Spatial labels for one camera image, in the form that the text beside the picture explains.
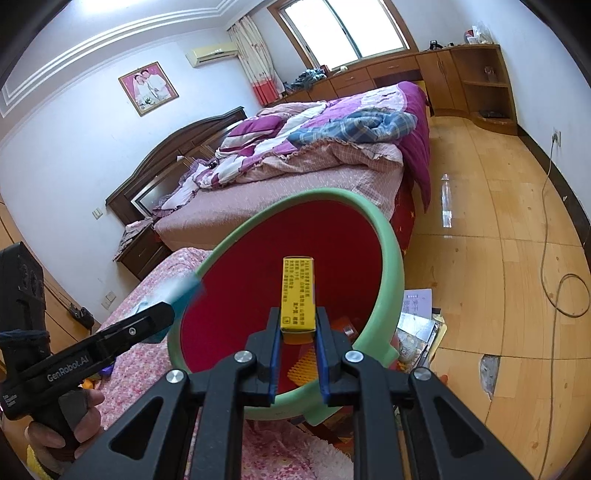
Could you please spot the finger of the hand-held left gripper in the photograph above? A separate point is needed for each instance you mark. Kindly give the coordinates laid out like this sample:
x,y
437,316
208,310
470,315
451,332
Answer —
x,y
138,327

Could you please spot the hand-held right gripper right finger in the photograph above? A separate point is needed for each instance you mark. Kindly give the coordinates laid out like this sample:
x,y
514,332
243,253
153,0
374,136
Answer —
x,y
323,369

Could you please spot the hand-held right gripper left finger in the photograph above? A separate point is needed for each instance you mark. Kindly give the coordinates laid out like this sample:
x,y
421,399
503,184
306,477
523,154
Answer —
x,y
275,360

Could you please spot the small orange box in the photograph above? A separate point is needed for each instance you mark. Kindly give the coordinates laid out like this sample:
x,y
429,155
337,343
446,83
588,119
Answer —
x,y
348,328

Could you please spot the teal and white box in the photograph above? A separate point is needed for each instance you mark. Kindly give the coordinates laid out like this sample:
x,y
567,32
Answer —
x,y
175,290

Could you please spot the small yellow box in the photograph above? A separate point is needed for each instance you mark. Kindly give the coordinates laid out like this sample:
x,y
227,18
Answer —
x,y
298,295

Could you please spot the red bucket with green rim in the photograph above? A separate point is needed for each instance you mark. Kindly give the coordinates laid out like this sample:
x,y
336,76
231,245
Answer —
x,y
300,230

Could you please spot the person's left hand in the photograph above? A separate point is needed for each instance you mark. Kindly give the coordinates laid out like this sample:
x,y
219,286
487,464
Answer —
x,y
90,422

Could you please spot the black power strip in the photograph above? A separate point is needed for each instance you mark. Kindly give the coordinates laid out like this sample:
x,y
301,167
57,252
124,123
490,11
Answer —
x,y
81,314

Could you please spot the light wooden wardrobe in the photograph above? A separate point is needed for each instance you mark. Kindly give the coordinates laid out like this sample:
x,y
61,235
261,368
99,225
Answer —
x,y
60,309

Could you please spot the dark wooden nightstand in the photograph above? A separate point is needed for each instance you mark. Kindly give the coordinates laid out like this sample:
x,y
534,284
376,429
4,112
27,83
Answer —
x,y
143,251

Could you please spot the pink fluffy mat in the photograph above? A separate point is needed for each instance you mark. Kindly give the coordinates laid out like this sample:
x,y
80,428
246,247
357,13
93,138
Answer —
x,y
314,454

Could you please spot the pink clothes heap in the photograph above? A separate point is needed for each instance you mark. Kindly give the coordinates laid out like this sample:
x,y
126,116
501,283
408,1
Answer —
x,y
136,230

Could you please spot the pile of papers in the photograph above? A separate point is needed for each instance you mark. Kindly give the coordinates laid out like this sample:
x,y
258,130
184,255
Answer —
x,y
420,318

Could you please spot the frilled pink pillow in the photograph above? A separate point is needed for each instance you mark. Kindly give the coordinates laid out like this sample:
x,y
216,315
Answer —
x,y
178,196

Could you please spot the dark wooden bed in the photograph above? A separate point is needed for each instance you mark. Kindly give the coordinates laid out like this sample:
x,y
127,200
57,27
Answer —
x,y
277,189

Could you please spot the purple patchwork quilt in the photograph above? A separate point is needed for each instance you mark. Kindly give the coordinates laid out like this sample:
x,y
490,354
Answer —
x,y
258,124

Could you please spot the framed wedding photo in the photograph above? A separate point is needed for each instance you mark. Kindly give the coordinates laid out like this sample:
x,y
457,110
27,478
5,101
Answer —
x,y
148,88

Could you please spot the blue plaid blanket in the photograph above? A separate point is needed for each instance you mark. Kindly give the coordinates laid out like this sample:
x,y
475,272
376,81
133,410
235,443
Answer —
x,y
355,127

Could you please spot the blue clothes pile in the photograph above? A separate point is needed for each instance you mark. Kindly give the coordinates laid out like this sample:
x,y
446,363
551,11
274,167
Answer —
x,y
307,78

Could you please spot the cream air conditioner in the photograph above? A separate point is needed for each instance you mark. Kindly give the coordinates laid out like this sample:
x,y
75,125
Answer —
x,y
212,53

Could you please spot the patterned curtain with red hem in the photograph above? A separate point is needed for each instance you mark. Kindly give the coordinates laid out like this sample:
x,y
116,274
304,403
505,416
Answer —
x,y
256,60

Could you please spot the flat black item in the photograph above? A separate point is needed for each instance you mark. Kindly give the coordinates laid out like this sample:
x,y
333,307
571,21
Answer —
x,y
491,113

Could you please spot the long wooden cabinet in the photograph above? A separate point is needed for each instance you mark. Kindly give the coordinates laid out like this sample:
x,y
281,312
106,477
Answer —
x,y
392,69

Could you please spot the wooden framed window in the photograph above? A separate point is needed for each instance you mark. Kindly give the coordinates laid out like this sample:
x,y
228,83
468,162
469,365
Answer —
x,y
341,32

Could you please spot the clear glass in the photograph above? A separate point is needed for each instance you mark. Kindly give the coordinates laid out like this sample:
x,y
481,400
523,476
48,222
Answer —
x,y
488,74

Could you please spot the small black device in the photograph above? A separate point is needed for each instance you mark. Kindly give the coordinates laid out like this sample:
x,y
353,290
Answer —
x,y
434,45

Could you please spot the white and red containers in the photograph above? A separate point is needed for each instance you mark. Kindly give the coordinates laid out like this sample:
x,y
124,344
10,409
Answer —
x,y
478,36

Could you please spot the white wall socket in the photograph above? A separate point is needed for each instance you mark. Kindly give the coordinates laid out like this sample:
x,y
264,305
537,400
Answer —
x,y
108,300

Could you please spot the white wall switch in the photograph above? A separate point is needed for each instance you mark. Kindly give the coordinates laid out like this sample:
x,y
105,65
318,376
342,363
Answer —
x,y
97,213

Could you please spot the wall socket with plug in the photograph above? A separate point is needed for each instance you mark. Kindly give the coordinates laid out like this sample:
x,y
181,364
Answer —
x,y
556,137

